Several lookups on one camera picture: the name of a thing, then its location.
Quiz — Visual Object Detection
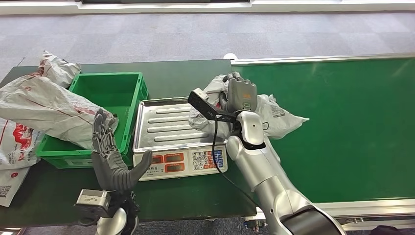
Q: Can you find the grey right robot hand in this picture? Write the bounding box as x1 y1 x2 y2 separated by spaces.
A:
219 71 258 114

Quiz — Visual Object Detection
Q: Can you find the green conveyor belt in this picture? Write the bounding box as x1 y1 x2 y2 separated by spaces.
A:
224 52 415 231

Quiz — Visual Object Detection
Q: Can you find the black right camera cable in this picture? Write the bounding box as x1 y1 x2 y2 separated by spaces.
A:
211 118 260 208

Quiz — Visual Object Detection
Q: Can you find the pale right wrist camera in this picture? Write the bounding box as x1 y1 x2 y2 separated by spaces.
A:
187 88 238 123

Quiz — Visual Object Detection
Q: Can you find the black left camera cable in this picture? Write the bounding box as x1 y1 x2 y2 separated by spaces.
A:
77 216 102 227

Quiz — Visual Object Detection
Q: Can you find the white mailer bag red print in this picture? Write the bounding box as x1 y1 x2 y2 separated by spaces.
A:
0 118 45 171

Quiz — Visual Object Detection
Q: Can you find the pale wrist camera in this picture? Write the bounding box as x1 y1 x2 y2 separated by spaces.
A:
74 189 113 218
187 88 238 123

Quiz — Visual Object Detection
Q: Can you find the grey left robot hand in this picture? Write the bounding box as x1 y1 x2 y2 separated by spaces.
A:
91 108 153 192

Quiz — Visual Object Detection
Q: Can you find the electronic scale with steel tray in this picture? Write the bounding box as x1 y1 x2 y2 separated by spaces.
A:
132 97 229 182

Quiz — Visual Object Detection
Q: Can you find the green plastic crate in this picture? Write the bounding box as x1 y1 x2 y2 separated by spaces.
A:
36 71 149 169

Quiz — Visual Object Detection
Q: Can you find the black camera cable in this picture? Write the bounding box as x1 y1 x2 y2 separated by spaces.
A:
211 118 260 208
77 216 102 227

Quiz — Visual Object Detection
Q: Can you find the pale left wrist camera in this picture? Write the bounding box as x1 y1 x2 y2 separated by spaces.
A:
74 189 113 218

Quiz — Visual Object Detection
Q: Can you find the crumpled grey mailer bag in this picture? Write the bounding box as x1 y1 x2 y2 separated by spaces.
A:
38 50 82 89

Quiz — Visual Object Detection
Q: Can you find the grey mailer bag red print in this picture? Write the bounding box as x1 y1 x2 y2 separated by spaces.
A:
188 74 310 140

